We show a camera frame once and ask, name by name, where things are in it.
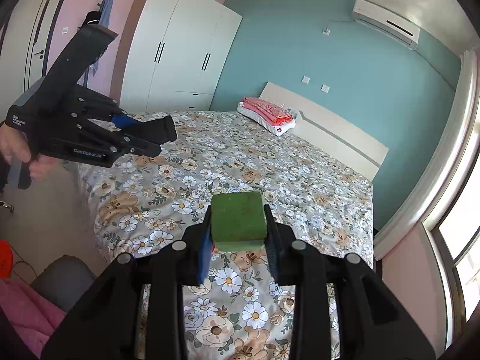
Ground pink quilted clothing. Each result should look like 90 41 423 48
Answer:
1 278 66 359

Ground hanging blue clothes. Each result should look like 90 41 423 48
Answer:
82 0 114 87

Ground white wardrobe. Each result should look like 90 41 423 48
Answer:
110 0 242 112

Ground black hanging bag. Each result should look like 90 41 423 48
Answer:
79 10 102 29

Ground cream bed headboard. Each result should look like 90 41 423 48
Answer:
259 82 388 181

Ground white door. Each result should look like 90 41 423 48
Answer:
0 0 78 95

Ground white air conditioner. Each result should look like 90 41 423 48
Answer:
352 0 420 50

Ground person's left hand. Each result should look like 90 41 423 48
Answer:
0 124 59 180

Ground window with dark frame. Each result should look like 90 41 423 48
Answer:
424 149 479 348

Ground orange red object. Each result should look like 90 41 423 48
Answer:
0 240 14 279

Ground floral bed quilt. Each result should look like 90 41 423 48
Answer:
76 111 374 359

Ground green block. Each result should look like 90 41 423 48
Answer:
211 192 267 252

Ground grey trousers leg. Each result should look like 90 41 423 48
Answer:
30 255 97 313

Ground folded pink red blanket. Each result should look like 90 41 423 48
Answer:
239 97 294 125

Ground white curtain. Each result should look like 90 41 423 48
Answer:
373 50 479 260

